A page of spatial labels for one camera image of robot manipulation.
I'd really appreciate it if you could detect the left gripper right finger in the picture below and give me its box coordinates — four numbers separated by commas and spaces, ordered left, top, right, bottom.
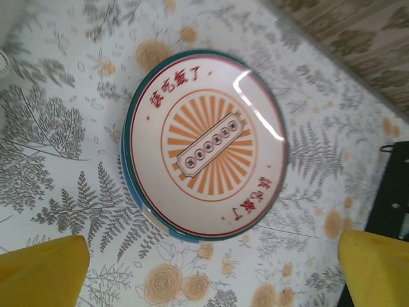
337, 229, 409, 307

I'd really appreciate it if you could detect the floral patterned tablecloth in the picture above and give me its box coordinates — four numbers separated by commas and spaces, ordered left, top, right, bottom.
0, 0, 409, 307

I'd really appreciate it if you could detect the aluminium table edge rail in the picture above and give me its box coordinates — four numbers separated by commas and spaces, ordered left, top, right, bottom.
261, 0, 409, 121

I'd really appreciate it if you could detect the orange sunburst ceramic plate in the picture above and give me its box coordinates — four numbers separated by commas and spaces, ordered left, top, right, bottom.
121, 49, 291, 241

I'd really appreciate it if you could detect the blue rimmed ceramic plate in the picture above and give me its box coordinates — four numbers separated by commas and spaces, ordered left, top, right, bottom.
120, 126, 205, 246

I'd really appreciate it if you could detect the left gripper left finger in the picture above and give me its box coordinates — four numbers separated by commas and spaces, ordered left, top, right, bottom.
0, 235, 90, 307

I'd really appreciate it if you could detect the black wire dish rack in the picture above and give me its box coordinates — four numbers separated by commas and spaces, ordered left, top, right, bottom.
363, 140, 409, 242

